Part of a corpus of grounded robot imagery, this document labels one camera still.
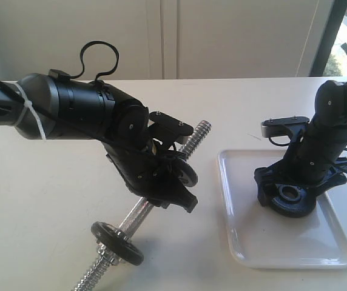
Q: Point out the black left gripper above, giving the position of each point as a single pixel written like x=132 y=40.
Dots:
x=154 y=177

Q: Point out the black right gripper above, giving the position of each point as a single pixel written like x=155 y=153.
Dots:
x=310 y=161

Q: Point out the chrome threaded dumbbell bar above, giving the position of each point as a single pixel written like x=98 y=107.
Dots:
x=139 y=212

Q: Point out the black weight plate end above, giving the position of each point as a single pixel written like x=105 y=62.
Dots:
x=184 y=172

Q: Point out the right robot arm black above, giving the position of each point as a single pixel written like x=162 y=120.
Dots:
x=330 y=113

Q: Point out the left robot arm black grey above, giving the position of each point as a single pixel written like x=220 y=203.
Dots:
x=140 y=144

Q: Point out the white plastic tray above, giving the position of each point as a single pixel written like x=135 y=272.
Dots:
x=262 y=236

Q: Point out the chrome spin-lock collar nut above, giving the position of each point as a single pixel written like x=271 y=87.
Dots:
x=112 y=258

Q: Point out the white zip tie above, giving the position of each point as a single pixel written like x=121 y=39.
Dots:
x=27 y=105

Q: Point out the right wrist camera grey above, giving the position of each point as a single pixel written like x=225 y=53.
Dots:
x=290 y=126

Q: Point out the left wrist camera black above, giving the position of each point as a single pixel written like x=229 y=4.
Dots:
x=167 y=129

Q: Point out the dark window frame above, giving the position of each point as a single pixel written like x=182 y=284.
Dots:
x=335 y=18

